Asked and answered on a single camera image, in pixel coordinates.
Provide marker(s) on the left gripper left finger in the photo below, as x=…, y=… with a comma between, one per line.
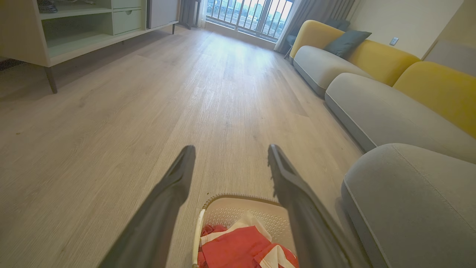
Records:
x=156, y=223

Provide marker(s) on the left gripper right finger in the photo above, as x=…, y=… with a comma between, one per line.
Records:
x=312, y=230

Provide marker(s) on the red cloth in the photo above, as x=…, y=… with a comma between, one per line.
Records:
x=234, y=249

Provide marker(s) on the grey sofa seat module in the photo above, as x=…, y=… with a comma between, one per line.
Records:
x=390, y=111
x=319, y=65
x=416, y=208

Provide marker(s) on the short yellow sofa backrest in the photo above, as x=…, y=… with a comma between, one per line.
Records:
x=442, y=89

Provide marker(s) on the cream plastic laundry basket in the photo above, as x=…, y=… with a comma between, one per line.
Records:
x=230, y=212

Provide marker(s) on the teal throw cushion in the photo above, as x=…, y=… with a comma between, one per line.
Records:
x=346, y=42

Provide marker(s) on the pale green cabinet drawer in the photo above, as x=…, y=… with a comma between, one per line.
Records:
x=126, y=22

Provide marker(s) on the dark grey throw cushion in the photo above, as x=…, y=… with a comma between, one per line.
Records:
x=338, y=24

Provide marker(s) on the grey cabinet door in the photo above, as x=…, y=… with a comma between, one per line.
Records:
x=163, y=13

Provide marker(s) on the narrow grey window curtain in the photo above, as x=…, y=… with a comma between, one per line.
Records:
x=187, y=13

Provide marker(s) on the window balcony railing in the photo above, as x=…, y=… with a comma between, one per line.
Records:
x=249, y=18

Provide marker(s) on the wide grey window curtain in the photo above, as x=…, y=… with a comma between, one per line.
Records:
x=316, y=9

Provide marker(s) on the pale green media cabinet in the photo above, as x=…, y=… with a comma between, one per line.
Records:
x=22, y=33

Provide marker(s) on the dark object on shelf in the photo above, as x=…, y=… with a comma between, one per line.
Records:
x=47, y=6

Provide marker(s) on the white wall socket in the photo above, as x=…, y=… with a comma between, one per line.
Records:
x=394, y=41

